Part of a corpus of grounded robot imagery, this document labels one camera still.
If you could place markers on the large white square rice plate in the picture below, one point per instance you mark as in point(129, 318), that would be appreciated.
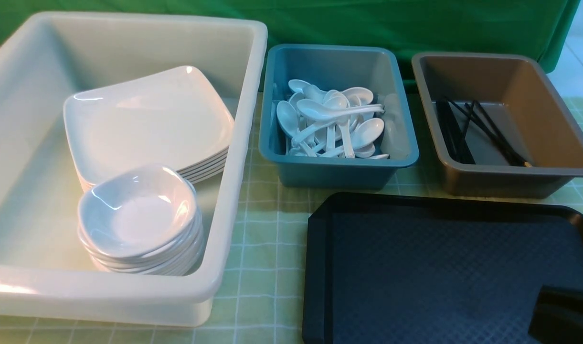
point(174, 118)

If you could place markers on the black chopstick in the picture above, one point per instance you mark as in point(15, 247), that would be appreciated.
point(482, 129)
point(499, 131)

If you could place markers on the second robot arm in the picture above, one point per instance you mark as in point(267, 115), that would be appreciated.
point(558, 316)

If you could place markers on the white spoon left in bin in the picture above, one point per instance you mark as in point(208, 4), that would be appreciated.
point(288, 119)

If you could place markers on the white spoon in bin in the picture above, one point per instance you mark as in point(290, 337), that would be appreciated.
point(288, 119)
point(365, 135)

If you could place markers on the white spoon right in bin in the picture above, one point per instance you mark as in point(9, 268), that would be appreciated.
point(365, 135)

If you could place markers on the lower stacked white plates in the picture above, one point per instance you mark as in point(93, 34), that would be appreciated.
point(206, 168)

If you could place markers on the black plastic serving tray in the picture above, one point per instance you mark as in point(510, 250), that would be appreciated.
point(377, 262)

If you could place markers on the green checkered tablecloth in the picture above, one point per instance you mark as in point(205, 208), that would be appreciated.
point(259, 301)

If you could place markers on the blue plastic spoon bin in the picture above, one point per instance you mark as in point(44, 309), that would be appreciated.
point(338, 67)

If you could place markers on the lower stacked white bowls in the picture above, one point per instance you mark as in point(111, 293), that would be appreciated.
point(175, 261)

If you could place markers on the top stacked white bowl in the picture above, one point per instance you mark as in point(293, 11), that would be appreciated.
point(137, 212)

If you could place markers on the brown plastic chopstick bin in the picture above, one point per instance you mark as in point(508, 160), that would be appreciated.
point(499, 127)

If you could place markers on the large white plastic tub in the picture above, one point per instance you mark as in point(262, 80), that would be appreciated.
point(44, 270)

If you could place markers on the green backdrop cloth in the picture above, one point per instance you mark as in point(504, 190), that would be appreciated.
point(533, 28)

